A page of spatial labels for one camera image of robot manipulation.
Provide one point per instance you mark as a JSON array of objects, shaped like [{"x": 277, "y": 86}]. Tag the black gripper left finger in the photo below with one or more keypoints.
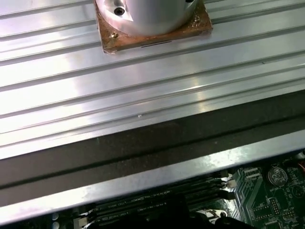
[{"x": 171, "y": 210}]

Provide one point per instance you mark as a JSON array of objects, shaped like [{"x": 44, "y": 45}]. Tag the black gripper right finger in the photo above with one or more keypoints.
[{"x": 184, "y": 207}]

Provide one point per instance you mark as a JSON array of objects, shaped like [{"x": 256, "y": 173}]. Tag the black RAM slot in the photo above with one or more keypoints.
[
  {"x": 147, "y": 195},
  {"x": 150, "y": 205},
  {"x": 133, "y": 220}
]

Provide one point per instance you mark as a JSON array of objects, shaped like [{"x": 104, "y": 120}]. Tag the dark grey PC case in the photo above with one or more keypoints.
[{"x": 143, "y": 143}]

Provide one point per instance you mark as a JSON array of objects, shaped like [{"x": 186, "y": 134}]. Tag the green motherboard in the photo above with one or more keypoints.
[{"x": 262, "y": 210}]

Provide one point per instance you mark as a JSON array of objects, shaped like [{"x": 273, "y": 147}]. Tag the round coin battery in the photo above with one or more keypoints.
[{"x": 276, "y": 177}]

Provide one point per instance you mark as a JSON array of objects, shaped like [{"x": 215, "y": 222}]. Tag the brown square mounting plate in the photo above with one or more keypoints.
[{"x": 124, "y": 41}]

